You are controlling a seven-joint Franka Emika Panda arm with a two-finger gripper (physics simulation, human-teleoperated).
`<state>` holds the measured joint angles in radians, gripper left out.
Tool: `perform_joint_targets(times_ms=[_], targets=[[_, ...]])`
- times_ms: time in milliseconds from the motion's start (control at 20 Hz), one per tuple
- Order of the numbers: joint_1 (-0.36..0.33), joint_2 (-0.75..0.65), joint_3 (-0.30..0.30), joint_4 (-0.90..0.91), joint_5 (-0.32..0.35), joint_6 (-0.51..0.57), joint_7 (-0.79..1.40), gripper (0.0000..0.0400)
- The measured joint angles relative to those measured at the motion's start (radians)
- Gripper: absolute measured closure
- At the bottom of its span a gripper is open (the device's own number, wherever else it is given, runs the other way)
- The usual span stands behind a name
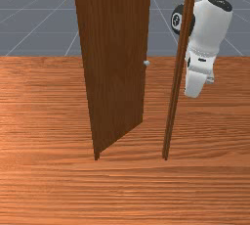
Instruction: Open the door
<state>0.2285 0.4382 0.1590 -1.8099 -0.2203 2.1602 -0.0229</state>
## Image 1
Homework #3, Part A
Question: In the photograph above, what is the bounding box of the brown wooden door leaf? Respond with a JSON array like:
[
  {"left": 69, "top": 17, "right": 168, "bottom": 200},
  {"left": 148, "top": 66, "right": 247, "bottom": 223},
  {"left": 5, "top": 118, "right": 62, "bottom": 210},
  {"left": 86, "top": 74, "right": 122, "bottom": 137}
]
[{"left": 71, "top": 0, "right": 153, "bottom": 160}]

